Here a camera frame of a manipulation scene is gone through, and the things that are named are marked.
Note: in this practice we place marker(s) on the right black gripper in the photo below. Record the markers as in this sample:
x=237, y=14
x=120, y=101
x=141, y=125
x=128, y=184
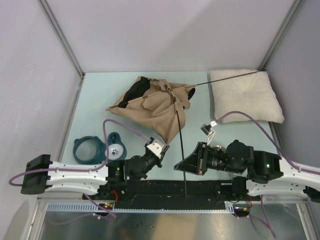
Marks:
x=195, y=163

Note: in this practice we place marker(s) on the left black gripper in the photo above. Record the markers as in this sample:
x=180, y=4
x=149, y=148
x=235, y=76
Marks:
x=159, y=161

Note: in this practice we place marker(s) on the black tent pole front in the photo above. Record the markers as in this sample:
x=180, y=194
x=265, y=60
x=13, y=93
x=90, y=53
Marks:
x=182, y=150

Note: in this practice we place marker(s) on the beige fabric pet tent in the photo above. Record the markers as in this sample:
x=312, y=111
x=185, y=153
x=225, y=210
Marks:
x=156, y=104

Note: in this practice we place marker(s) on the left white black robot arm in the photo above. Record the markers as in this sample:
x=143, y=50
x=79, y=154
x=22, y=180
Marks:
x=43, y=175

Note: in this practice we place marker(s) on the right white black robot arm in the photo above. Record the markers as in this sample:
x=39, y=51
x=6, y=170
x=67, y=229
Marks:
x=258, y=173

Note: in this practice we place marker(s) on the steel pet bowl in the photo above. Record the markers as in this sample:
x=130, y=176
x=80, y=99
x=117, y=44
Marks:
x=219, y=148

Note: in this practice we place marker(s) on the white paw print bowl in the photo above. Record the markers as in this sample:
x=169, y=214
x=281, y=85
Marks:
x=115, y=152

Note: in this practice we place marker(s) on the teal double bowl stand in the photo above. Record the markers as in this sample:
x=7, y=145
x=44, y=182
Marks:
x=91, y=150

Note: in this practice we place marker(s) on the cream fluffy cushion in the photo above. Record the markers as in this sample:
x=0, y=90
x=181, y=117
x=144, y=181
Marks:
x=251, y=94

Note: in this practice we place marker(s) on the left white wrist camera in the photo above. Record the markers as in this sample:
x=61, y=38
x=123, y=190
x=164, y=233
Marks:
x=156, y=146

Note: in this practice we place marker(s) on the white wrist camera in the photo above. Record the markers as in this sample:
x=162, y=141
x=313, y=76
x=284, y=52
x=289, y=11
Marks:
x=156, y=146
x=208, y=130

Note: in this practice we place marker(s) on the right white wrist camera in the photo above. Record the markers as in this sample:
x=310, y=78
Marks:
x=208, y=130

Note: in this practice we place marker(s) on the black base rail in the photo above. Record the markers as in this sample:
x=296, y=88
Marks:
x=171, y=193

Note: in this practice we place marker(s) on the white slotted cable duct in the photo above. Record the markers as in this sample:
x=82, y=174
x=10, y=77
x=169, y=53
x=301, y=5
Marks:
x=86, y=207

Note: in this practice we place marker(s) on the right aluminium frame post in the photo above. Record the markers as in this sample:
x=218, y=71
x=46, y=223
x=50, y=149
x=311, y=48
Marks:
x=281, y=32

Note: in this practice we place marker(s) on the aluminium frame post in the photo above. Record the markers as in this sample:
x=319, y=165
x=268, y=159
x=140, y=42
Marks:
x=49, y=14
x=281, y=32

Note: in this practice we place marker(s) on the left aluminium frame post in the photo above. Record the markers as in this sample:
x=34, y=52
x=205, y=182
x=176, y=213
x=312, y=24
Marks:
x=49, y=14

